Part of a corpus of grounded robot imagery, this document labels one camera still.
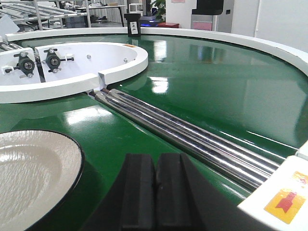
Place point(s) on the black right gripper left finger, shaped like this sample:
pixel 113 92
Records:
pixel 129 204

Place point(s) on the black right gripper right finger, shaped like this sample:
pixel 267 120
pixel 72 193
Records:
pixel 186 201

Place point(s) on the beige plate black rim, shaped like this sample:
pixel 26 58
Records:
pixel 38 170

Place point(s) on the white shelf cart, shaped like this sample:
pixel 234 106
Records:
pixel 135 8

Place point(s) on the steel conveyor rollers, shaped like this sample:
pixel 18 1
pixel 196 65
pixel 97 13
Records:
pixel 227 158

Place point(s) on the blue lit mobile robot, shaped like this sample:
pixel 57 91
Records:
pixel 149 21

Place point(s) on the green potted plant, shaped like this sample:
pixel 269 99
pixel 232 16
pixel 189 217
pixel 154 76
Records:
pixel 160 6

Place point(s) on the black desk table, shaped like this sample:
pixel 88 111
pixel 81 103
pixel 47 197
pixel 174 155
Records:
pixel 103 14

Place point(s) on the metal roller rack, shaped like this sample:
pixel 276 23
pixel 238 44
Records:
pixel 42 14

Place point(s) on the black bearing mount right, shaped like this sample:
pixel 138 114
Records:
pixel 53 61

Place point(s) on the black bearing mount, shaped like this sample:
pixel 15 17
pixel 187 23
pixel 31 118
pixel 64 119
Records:
pixel 25 64
pixel 53 61

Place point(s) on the black bearing mount left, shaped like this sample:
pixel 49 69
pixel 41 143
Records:
pixel 25 64

